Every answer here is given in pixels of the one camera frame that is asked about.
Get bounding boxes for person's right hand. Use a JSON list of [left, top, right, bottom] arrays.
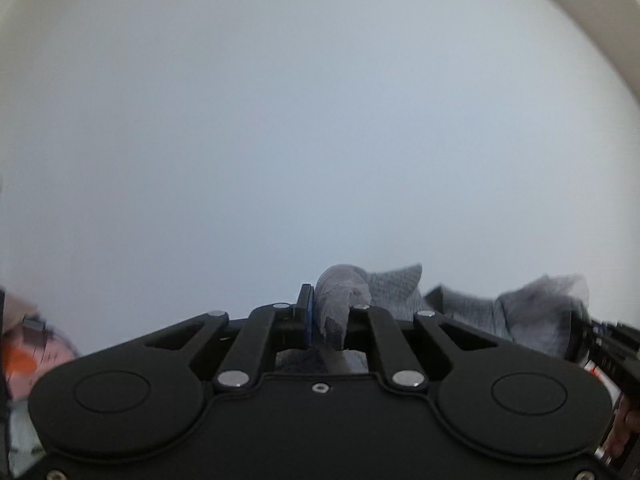
[[602, 395, 640, 461]]

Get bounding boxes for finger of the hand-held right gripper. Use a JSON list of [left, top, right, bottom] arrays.
[[566, 312, 593, 363]]

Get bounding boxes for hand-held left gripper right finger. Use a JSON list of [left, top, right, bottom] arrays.
[[345, 304, 501, 393]]

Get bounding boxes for grey knit sweater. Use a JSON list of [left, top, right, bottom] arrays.
[[275, 262, 591, 376]]

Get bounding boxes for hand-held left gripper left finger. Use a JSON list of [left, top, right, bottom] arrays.
[[144, 284, 316, 394]]

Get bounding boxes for pink cardboard box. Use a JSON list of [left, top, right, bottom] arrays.
[[0, 290, 81, 401]]

